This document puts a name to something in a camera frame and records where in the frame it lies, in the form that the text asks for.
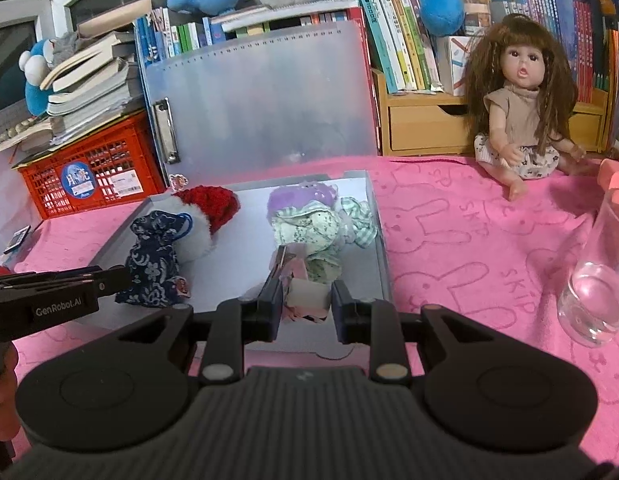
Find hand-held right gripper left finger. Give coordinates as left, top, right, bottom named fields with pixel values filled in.
left=114, top=275, right=287, bottom=385

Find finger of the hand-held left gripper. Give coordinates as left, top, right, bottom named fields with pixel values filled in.
left=92, top=265, right=133, bottom=295
left=0, top=267, right=106, bottom=289

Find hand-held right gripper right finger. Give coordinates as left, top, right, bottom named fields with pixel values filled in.
left=331, top=279, right=496, bottom=385

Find pink patterned pouch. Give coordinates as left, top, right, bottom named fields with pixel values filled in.
left=272, top=246, right=336, bottom=322

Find blue floral pouch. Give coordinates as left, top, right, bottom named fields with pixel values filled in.
left=114, top=210, right=193, bottom=308

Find green floral pouch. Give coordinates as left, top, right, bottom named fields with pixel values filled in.
left=272, top=200, right=346, bottom=283

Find green checked pouch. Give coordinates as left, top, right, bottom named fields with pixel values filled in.
left=337, top=196, right=377, bottom=250

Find white fluffy pouch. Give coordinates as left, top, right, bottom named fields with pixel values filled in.
left=162, top=195, right=218, bottom=265

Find person's left hand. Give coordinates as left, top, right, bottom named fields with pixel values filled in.
left=0, top=346, right=21, bottom=442

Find playing card box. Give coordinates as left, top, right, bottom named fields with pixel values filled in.
left=3, top=225, right=32, bottom=254

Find white plastic sheets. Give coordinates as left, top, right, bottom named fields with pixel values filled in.
left=0, top=149, right=44, bottom=263

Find red plastic crate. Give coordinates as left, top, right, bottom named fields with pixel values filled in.
left=17, top=110, right=166, bottom=221

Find purple pouch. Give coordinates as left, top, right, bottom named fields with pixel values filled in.
left=267, top=181, right=339, bottom=213

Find red knitted pouch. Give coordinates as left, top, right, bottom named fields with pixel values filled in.
left=174, top=185, right=240, bottom=235

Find pink rabbit print blanket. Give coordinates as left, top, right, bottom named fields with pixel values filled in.
left=10, top=152, right=619, bottom=463

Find stack of books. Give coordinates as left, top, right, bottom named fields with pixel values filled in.
left=0, top=0, right=155, bottom=162

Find blue white cat plush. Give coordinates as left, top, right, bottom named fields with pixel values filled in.
left=18, top=37, right=56, bottom=117

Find translucent clipboard folder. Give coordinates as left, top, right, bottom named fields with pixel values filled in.
left=138, top=20, right=381, bottom=192

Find wooden drawer organizer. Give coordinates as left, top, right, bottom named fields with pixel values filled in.
left=371, top=66, right=611, bottom=157

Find grey knitted cloth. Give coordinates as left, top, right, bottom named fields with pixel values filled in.
left=54, top=31, right=79, bottom=62

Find blue file folder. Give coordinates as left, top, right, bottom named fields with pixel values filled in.
left=134, top=16, right=158, bottom=111

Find clear glass cup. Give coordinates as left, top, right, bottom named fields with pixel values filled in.
left=557, top=194, right=619, bottom=349

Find row of books behind folder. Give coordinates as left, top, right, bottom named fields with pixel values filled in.
left=134, top=1, right=366, bottom=62

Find brown haired doll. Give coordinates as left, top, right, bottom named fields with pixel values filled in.
left=462, top=14, right=588, bottom=202

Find small white carton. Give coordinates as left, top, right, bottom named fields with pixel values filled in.
left=436, top=35, right=486, bottom=97

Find row of thin children's books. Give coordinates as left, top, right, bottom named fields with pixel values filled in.
left=338, top=0, right=477, bottom=95

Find pink box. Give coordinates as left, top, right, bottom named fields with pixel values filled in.
left=597, top=157, right=619, bottom=206

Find row of blue red books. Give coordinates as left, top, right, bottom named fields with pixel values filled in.
left=484, top=0, right=619, bottom=107

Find wooden bead string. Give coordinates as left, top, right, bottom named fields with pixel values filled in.
left=0, top=116, right=39, bottom=144

